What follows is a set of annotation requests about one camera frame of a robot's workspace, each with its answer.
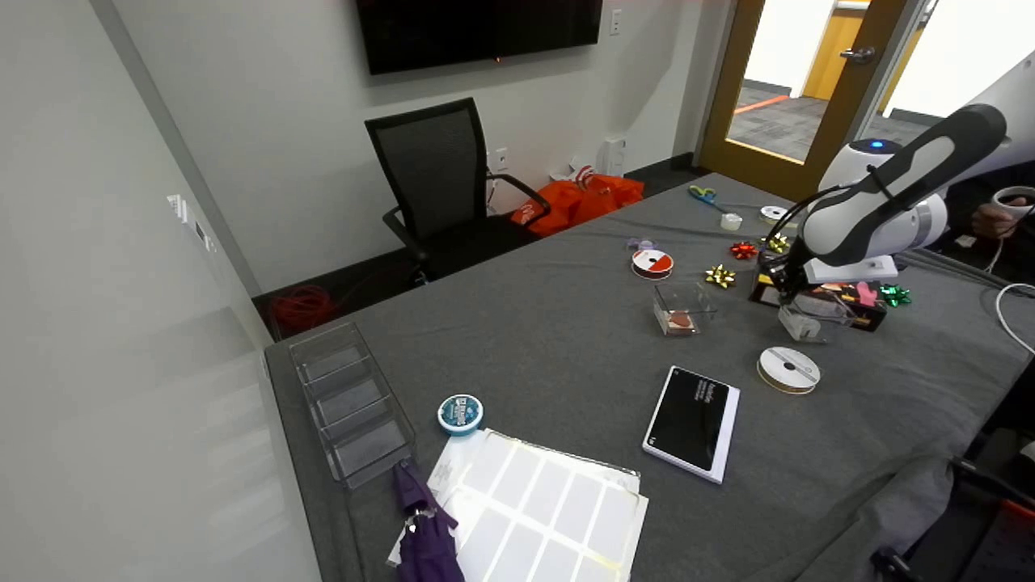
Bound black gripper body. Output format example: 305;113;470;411
773;223;827;298

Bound clear plastic tape box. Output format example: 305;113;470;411
775;293;851;350

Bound black box tray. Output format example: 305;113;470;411
749;267;888;336

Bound white VR controller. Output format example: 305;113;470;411
991;180;1035;221

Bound operator dark sleeved forearm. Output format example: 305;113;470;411
948;158;1035;254

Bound blue tape roll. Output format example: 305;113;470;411
432;390;488;439

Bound clear plastic organizer tray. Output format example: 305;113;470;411
280;326;420;493

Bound red floor object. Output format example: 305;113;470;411
264;280;343;336

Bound operator hand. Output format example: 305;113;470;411
975;201;1023;245

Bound wooden glass door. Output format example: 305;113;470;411
696;0;920;208

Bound blue green scissors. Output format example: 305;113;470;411
686;180;731;213

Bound clear box with small items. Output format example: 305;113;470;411
648;280;718;340

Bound red and white ribbon spool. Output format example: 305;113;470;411
629;243;680;280

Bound orange plastic bag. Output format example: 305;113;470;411
511;170;650;240

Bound grey tablecloth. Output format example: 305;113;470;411
263;170;1035;582

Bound black chair with red trim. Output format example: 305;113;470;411
871;357;1035;582

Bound white label sheets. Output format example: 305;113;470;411
425;426;654;582

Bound black mesh office chair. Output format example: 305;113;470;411
363;92;556;284

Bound purple cloth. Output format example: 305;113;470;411
384;458;470;582

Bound black tablet white frame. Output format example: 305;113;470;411
640;361;745;485

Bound white cable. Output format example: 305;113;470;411
993;278;1035;355

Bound black wall television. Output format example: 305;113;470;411
351;0;606;78

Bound white wall fitting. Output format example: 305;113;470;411
164;189;218;252

